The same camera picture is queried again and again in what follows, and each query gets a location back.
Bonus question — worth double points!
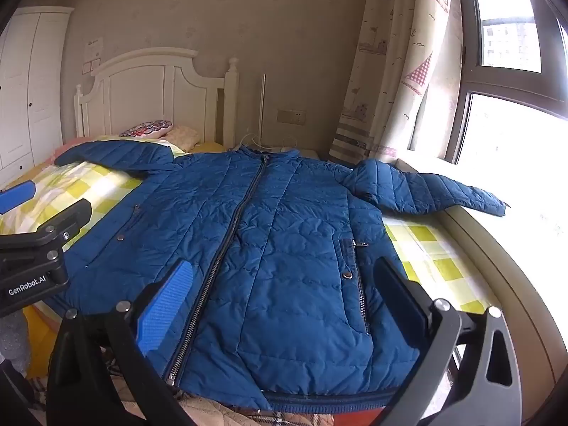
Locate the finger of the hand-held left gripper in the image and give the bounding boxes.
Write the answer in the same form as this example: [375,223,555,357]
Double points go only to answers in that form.
[0,180,37,215]
[34,199,93,253]

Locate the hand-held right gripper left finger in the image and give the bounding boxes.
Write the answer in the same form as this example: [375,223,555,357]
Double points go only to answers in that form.
[47,258,196,426]

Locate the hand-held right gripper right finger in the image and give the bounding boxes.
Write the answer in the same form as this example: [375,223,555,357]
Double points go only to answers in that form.
[375,256,523,426]

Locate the blue quilted puffer jacket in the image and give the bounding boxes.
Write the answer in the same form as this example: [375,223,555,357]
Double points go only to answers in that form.
[47,139,509,413]

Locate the yellow checkered bed sheet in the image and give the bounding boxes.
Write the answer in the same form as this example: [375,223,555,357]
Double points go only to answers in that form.
[0,135,503,317]

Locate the pink cloth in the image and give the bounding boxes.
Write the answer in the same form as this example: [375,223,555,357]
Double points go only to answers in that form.
[52,137,88,163]

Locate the beige window sill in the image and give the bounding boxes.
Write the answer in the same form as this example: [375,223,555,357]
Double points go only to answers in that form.
[397,155,568,393]

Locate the colourful patterned cushion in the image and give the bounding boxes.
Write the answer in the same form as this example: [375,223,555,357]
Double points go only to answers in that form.
[119,119,175,138]

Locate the white wardrobe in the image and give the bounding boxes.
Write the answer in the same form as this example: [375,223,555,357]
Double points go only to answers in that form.
[0,6,75,187]

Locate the pink pillow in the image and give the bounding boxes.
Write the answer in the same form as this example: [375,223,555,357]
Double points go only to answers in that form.
[166,125,203,150]

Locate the white wooden headboard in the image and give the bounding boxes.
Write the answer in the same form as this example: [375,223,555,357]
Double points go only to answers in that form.
[75,48,240,150]

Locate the white nightstand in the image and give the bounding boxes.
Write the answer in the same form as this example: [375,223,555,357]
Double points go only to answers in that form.
[242,144,321,159]

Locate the slim white lamp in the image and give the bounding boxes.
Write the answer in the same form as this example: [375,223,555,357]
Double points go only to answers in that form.
[255,73,267,148]

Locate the printed beige curtain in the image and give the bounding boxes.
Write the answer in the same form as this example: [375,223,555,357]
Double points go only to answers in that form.
[328,0,465,166]

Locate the dark framed window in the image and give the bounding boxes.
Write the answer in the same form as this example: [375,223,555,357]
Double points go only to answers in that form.
[448,0,568,170]

